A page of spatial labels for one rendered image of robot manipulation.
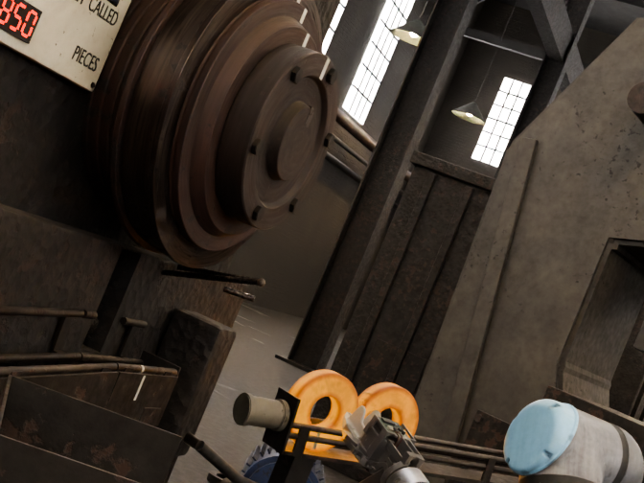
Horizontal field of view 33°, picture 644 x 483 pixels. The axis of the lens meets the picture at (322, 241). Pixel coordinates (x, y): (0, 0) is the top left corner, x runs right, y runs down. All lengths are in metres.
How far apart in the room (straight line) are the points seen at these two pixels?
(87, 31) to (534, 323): 2.98
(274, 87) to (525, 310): 2.84
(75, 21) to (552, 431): 0.85
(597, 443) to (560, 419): 0.07
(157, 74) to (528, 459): 0.74
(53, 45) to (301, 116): 0.38
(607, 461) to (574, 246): 2.67
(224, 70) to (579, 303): 2.84
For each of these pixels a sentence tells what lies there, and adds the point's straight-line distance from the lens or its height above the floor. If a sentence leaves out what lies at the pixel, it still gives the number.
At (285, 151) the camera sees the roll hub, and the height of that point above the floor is 1.09.
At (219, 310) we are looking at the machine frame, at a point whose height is 0.81.
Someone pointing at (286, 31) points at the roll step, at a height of 1.26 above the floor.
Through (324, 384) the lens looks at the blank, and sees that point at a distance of 2.04.
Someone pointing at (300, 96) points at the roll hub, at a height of 1.18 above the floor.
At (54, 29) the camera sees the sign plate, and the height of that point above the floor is 1.11.
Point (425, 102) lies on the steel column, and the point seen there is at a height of 2.85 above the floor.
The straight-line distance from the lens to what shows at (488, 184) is 5.78.
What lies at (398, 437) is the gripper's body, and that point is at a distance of 1.88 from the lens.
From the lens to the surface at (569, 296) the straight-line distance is 4.19.
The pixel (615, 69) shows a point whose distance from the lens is 4.41.
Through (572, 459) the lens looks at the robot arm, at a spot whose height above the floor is 0.85.
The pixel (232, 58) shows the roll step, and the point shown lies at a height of 1.18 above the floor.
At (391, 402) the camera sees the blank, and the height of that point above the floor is 0.77.
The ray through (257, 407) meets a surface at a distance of 1.97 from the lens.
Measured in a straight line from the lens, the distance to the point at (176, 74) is 1.46.
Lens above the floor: 0.95
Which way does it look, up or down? 1 degrees up
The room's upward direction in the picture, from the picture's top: 23 degrees clockwise
